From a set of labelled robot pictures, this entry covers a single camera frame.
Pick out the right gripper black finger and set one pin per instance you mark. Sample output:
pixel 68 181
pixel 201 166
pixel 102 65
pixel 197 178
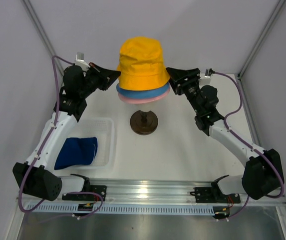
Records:
pixel 176 86
pixel 182 74

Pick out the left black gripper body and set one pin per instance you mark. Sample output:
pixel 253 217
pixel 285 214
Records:
pixel 94 81

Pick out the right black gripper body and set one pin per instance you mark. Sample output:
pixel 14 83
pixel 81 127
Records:
pixel 191 89

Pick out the pink bucket hat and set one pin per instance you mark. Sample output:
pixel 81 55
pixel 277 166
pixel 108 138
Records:
pixel 142 100

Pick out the light blue bucket hat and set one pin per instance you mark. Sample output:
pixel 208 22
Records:
pixel 142 93

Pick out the yellow hat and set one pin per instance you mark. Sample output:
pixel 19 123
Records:
pixel 141 65

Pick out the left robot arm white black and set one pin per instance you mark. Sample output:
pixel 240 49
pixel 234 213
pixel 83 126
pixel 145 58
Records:
pixel 35 176

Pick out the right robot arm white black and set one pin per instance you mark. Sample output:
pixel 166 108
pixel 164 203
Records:
pixel 263 175

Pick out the brown round wooden stand base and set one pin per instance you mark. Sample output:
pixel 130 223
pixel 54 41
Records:
pixel 144 123

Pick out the clear plastic bin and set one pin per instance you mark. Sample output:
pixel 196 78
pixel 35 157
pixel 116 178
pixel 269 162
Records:
pixel 104 130

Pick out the dark blue hat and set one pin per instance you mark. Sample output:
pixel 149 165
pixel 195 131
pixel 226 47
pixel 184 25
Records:
pixel 77 151

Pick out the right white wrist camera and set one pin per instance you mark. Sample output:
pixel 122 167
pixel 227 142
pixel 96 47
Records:
pixel 205 78

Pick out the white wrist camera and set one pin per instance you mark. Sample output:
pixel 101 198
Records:
pixel 205 78
pixel 81 60

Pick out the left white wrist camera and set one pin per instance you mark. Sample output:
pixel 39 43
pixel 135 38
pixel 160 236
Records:
pixel 81 60

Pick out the right side aluminium rail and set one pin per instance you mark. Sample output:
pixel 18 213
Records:
pixel 250 117

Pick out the aluminium rail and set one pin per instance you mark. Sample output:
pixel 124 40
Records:
pixel 250 117
pixel 149 192

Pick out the left aluminium frame post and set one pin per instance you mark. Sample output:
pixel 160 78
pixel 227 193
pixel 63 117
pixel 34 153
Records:
pixel 38 26

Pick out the aluminium frame post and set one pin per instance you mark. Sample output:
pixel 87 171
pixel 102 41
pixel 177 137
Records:
pixel 262 37
pixel 38 26

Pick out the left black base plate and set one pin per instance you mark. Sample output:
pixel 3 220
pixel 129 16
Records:
pixel 92 193

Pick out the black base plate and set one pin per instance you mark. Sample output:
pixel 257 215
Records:
pixel 214 196
pixel 92 193

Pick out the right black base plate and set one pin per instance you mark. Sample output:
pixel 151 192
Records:
pixel 214 196

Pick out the aluminium front rail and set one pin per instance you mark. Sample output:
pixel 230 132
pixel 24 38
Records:
pixel 149 192

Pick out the right aluminium frame post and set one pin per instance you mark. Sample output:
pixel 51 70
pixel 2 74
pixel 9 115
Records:
pixel 262 37

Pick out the white slotted cable duct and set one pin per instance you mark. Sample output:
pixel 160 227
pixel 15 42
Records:
pixel 188 210

